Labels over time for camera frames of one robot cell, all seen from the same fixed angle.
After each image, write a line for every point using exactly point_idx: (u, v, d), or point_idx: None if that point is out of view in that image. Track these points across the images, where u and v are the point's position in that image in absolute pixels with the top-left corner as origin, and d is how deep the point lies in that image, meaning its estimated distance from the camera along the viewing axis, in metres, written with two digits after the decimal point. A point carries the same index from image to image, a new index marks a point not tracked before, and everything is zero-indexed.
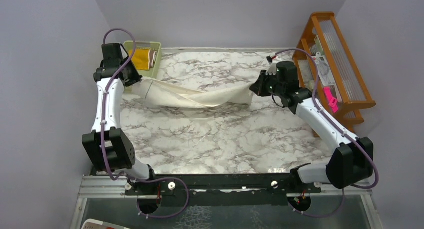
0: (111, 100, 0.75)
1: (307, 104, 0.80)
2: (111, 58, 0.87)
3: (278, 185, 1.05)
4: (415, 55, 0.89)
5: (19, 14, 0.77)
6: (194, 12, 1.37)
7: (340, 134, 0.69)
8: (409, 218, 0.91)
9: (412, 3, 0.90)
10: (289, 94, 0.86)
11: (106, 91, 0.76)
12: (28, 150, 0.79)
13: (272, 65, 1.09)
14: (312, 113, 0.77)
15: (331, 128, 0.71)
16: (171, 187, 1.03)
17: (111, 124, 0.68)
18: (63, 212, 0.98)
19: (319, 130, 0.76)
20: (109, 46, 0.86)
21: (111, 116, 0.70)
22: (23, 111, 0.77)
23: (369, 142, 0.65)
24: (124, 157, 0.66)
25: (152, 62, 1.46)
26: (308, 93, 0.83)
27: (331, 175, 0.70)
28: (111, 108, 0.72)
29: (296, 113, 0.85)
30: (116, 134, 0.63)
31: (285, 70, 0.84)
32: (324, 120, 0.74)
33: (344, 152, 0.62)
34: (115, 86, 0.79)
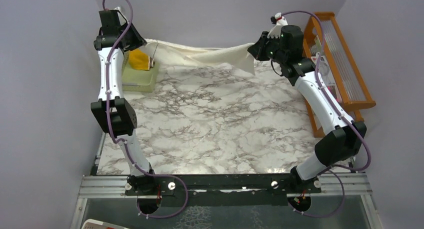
0: (114, 70, 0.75)
1: (309, 78, 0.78)
2: (110, 25, 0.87)
3: (279, 185, 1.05)
4: (415, 55, 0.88)
5: (19, 14, 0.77)
6: (194, 13, 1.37)
7: (337, 115, 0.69)
8: (409, 219, 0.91)
9: (412, 3, 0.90)
10: (291, 64, 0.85)
11: (108, 61, 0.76)
12: (28, 150, 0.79)
13: (275, 26, 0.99)
14: (312, 89, 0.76)
15: (329, 108, 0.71)
16: (171, 188, 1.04)
17: (115, 94, 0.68)
18: (63, 212, 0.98)
19: (316, 107, 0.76)
20: (106, 13, 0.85)
21: (115, 86, 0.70)
22: (22, 111, 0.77)
23: (363, 125, 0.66)
24: (129, 123, 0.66)
25: (152, 62, 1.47)
26: (311, 64, 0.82)
27: (321, 153, 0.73)
28: (114, 78, 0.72)
29: (295, 85, 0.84)
30: (121, 102, 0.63)
31: (290, 37, 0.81)
32: (322, 98, 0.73)
33: (337, 135, 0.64)
34: (116, 55, 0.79)
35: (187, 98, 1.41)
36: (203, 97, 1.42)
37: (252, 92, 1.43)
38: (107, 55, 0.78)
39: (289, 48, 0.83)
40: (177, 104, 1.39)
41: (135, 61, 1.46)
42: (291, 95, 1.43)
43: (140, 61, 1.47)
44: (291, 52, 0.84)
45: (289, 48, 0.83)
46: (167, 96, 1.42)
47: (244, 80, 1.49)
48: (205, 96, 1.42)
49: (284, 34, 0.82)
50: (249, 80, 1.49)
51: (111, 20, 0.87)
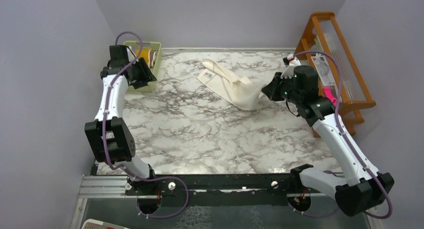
0: (115, 95, 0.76)
1: (329, 121, 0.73)
2: (117, 57, 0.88)
3: (279, 185, 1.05)
4: (416, 55, 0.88)
5: (19, 14, 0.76)
6: (194, 12, 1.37)
7: (360, 166, 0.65)
8: (408, 219, 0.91)
9: (413, 3, 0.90)
10: (308, 104, 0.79)
11: (110, 85, 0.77)
12: (28, 150, 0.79)
13: (287, 68, 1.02)
14: (332, 135, 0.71)
15: (352, 158, 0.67)
16: (171, 187, 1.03)
17: (113, 114, 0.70)
18: (63, 213, 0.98)
19: (337, 154, 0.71)
20: (115, 46, 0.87)
21: (113, 107, 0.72)
22: (22, 111, 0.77)
23: (389, 178, 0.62)
24: (124, 147, 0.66)
25: (152, 62, 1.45)
26: (330, 105, 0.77)
27: (342, 202, 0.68)
28: (114, 101, 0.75)
29: (312, 126, 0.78)
30: (118, 123, 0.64)
31: (303, 77, 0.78)
32: (345, 145, 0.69)
33: (363, 189, 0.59)
34: (120, 82, 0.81)
35: (187, 99, 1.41)
36: (203, 97, 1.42)
37: None
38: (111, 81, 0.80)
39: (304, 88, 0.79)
40: (177, 104, 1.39)
41: None
42: None
43: None
44: (306, 92, 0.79)
45: (305, 88, 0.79)
46: (167, 96, 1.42)
47: None
48: (205, 96, 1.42)
49: (297, 75, 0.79)
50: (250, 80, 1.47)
51: (118, 52, 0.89)
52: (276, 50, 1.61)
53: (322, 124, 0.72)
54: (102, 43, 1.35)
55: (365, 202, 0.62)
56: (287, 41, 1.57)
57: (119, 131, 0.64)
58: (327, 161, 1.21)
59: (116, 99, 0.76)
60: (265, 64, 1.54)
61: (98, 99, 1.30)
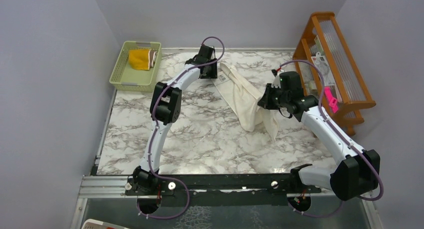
0: (186, 77, 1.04)
1: (312, 112, 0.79)
2: (203, 55, 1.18)
3: (278, 185, 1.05)
4: (416, 56, 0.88)
5: (18, 16, 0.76)
6: (194, 12, 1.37)
7: (346, 145, 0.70)
8: (408, 218, 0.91)
9: (413, 4, 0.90)
10: (294, 101, 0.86)
11: (188, 69, 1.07)
12: (27, 151, 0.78)
13: (275, 78, 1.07)
14: (317, 122, 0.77)
15: (337, 139, 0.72)
16: (171, 188, 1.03)
17: (178, 86, 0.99)
18: (63, 213, 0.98)
19: (324, 139, 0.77)
20: (207, 47, 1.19)
21: (180, 82, 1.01)
22: (22, 111, 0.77)
23: (374, 154, 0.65)
24: (170, 111, 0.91)
25: (152, 62, 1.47)
26: (314, 100, 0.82)
27: (336, 187, 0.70)
28: (184, 78, 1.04)
29: (301, 120, 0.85)
30: (175, 93, 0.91)
31: (288, 78, 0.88)
32: (329, 129, 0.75)
33: (349, 164, 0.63)
34: (194, 70, 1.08)
35: (187, 98, 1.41)
36: (203, 97, 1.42)
37: None
38: (191, 66, 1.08)
39: (290, 87, 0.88)
40: None
41: (135, 61, 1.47)
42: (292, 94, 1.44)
43: (139, 61, 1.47)
44: (292, 91, 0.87)
45: (290, 88, 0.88)
46: None
47: None
48: (205, 96, 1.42)
49: (283, 78, 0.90)
50: (250, 80, 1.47)
51: (205, 52, 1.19)
52: (276, 50, 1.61)
53: (306, 114, 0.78)
54: (101, 43, 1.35)
55: (356, 181, 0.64)
56: (287, 41, 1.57)
57: (174, 98, 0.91)
58: (327, 161, 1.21)
59: (186, 79, 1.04)
60: (265, 64, 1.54)
61: (98, 99, 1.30)
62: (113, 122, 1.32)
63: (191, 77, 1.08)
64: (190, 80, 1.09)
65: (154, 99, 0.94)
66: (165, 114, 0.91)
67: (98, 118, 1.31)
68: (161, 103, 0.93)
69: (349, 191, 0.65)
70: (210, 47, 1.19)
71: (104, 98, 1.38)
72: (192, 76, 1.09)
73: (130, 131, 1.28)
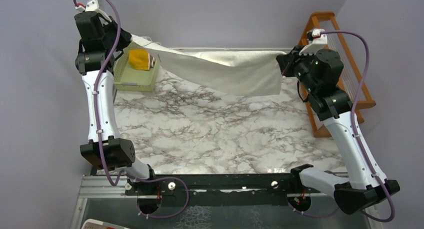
0: (103, 101, 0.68)
1: (343, 120, 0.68)
2: (92, 39, 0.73)
3: (278, 185, 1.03)
4: (416, 56, 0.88)
5: (18, 14, 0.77)
6: (194, 12, 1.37)
7: (369, 172, 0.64)
8: (408, 219, 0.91)
9: (413, 3, 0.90)
10: (323, 98, 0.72)
11: (95, 91, 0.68)
12: (28, 149, 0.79)
13: (308, 46, 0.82)
14: (345, 135, 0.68)
15: (362, 163, 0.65)
16: (171, 187, 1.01)
17: (108, 133, 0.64)
18: (63, 213, 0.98)
19: (345, 155, 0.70)
20: (83, 24, 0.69)
21: (106, 123, 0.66)
22: (22, 109, 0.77)
23: (396, 186, 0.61)
24: (126, 159, 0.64)
25: (152, 62, 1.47)
26: (347, 100, 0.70)
27: (340, 200, 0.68)
28: (105, 112, 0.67)
29: (323, 121, 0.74)
30: (116, 143, 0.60)
31: (326, 67, 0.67)
32: (356, 148, 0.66)
33: (369, 196, 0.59)
34: (104, 82, 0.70)
35: (187, 98, 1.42)
36: (203, 97, 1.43)
37: None
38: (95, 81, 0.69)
39: (322, 77, 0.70)
40: (177, 104, 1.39)
41: (135, 61, 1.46)
42: (292, 95, 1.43)
43: (139, 61, 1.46)
44: (324, 82, 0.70)
45: (323, 78, 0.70)
46: (167, 96, 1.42)
47: None
48: (205, 96, 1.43)
49: (320, 63, 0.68)
50: None
51: (92, 33, 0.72)
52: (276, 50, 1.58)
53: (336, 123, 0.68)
54: None
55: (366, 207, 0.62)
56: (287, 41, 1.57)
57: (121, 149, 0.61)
58: (327, 161, 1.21)
59: (107, 111, 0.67)
60: None
61: None
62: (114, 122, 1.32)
63: (110, 94, 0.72)
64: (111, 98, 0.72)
65: (95, 161, 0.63)
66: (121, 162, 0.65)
67: None
68: (105, 156, 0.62)
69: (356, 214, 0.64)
70: (89, 20, 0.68)
71: None
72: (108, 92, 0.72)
73: (130, 131, 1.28)
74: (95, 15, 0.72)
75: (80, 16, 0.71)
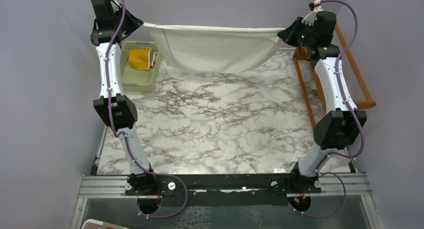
0: (114, 70, 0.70)
1: (328, 61, 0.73)
2: (104, 17, 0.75)
3: (278, 185, 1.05)
4: (415, 55, 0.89)
5: (20, 15, 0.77)
6: (194, 13, 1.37)
7: (342, 100, 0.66)
8: (408, 219, 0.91)
9: (412, 3, 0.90)
10: (316, 46, 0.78)
11: (106, 57, 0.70)
12: (28, 149, 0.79)
13: (311, 14, 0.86)
14: (327, 73, 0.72)
15: (336, 92, 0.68)
16: (171, 187, 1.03)
17: (117, 91, 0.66)
18: (63, 213, 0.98)
19: (325, 89, 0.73)
20: (98, 4, 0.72)
21: (115, 84, 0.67)
22: (23, 109, 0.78)
23: (363, 114, 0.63)
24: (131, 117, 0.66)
25: (152, 62, 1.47)
26: (338, 51, 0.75)
27: (317, 131, 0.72)
28: (114, 75, 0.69)
29: (314, 67, 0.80)
30: (123, 99, 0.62)
31: (322, 19, 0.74)
32: (335, 82, 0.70)
33: (335, 114, 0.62)
34: (114, 52, 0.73)
35: (187, 98, 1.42)
36: (203, 97, 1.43)
37: (252, 92, 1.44)
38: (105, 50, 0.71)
39: (319, 30, 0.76)
40: (177, 104, 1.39)
41: (135, 61, 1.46)
42: (292, 95, 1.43)
43: (139, 61, 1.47)
44: (321, 35, 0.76)
45: (320, 31, 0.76)
46: (167, 96, 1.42)
47: (244, 80, 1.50)
48: (205, 96, 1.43)
49: (317, 18, 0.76)
50: (249, 80, 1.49)
51: (104, 12, 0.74)
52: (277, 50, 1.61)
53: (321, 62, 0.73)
54: None
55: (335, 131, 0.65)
56: None
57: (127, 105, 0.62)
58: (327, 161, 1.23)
59: (116, 73, 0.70)
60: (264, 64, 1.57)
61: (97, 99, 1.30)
62: None
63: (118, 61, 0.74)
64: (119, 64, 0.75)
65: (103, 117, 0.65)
66: (123, 117, 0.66)
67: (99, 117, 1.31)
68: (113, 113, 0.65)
69: (326, 136, 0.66)
70: (103, 1, 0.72)
71: None
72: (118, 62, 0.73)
73: None
74: None
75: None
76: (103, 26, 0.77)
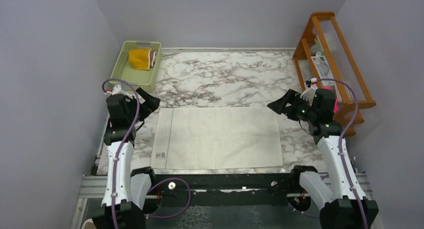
0: (122, 169, 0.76)
1: (331, 141, 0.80)
2: (119, 116, 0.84)
3: (278, 185, 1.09)
4: (415, 55, 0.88)
5: (18, 14, 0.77)
6: (194, 12, 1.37)
7: (348, 185, 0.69)
8: (408, 220, 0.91)
9: (414, 1, 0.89)
10: (318, 122, 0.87)
11: (116, 158, 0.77)
12: (28, 147, 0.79)
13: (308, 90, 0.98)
14: (331, 153, 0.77)
15: (342, 177, 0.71)
16: (171, 187, 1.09)
17: (121, 196, 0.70)
18: (63, 213, 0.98)
19: (331, 170, 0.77)
20: (113, 105, 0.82)
21: (121, 187, 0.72)
22: (23, 108, 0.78)
23: (374, 206, 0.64)
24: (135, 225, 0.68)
25: (152, 62, 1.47)
26: (338, 128, 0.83)
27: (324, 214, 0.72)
28: (121, 177, 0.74)
29: (317, 144, 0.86)
30: (129, 209, 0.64)
31: (322, 96, 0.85)
32: (340, 164, 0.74)
33: (342, 205, 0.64)
34: (125, 150, 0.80)
35: (187, 98, 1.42)
36: (203, 97, 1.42)
37: (252, 92, 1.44)
38: (116, 151, 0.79)
39: (321, 106, 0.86)
40: (177, 104, 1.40)
41: (135, 61, 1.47)
42: None
43: (139, 61, 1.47)
44: (321, 112, 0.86)
45: (320, 108, 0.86)
46: (167, 96, 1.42)
47: (244, 80, 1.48)
48: (205, 96, 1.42)
49: (318, 95, 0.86)
50: (250, 80, 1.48)
51: (119, 111, 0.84)
52: (276, 50, 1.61)
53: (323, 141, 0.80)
54: (102, 42, 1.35)
55: (344, 220, 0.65)
56: (287, 41, 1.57)
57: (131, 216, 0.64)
58: None
59: (123, 176, 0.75)
60: (265, 64, 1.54)
61: (97, 99, 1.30)
62: None
63: (128, 162, 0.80)
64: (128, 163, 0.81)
65: (105, 220, 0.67)
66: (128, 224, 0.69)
67: (99, 117, 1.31)
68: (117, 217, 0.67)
69: (333, 224, 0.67)
70: (117, 102, 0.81)
71: (105, 98, 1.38)
72: (127, 159, 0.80)
73: None
74: (122, 96, 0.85)
75: (111, 98, 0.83)
76: (118, 124, 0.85)
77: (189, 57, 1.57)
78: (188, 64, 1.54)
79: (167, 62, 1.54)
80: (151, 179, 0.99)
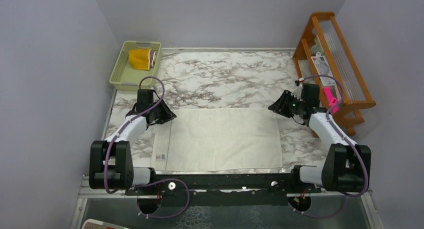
0: (131, 127, 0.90)
1: (319, 115, 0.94)
2: (143, 102, 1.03)
3: (278, 185, 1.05)
4: (416, 54, 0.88)
5: (17, 14, 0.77)
6: (193, 12, 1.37)
7: (340, 137, 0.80)
8: (408, 220, 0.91)
9: (414, 0, 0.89)
10: (306, 108, 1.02)
11: (130, 119, 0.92)
12: (27, 148, 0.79)
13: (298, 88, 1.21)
14: (320, 122, 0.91)
15: (334, 133, 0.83)
16: (171, 188, 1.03)
17: (121, 138, 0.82)
18: (62, 213, 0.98)
19: (325, 137, 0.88)
20: (142, 92, 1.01)
21: (125, 134, 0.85)
22: (22, 108, 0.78)
23: (366, 150, 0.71)
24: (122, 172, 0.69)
25: (152, 62, 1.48)
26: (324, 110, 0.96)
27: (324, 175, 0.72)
28: (128, 130, 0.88)
29: (310, 124, 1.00)
30: (123, 147, 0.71)
31: (307, 87, 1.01)
32: (329, 127, 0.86)
33: (337, 149, 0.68)
34: (139, 119, 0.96)
35: (187, 98, 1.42)
36: (203, 97, 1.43)
37: (252, 92, 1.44)
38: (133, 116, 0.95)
39: (307, 96, 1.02)
40: (177, 104, 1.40)
41: (135, 61, 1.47)
42: None
43: (139, 61, 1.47)
44: (309, 99, 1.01)
45: (307, 96, 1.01)
46: (167, 96, 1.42)
47: (244, 80, 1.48)
48: (205, 96, 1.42)
49: (304, 87, 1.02)
50: (250, 80, 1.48)
51: (144, 97, 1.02)
52: (276, 50, 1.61)
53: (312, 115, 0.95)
54: (102, 43, 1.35)
55: (341, 168, 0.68)
56: (287, 41, 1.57)
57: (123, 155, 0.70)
58: None
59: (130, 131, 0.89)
60: (265, 64, 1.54)
61: (97, 99, 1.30)
62: (113, 122, 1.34)
63: (137, 127, 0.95)
64: (136, 131, 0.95)
65: (98, 164, 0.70)
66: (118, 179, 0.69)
67: (99, 117, 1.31)
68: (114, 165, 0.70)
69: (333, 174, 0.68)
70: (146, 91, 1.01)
71: (105, 98, 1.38)
72: (137, 127, 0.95)
73: None
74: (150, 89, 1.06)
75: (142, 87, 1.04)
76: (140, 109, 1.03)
77: (189, 57, 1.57)
78: (188, 64, 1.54)
79: (167, 62, 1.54)
80: (151, 181, 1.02)
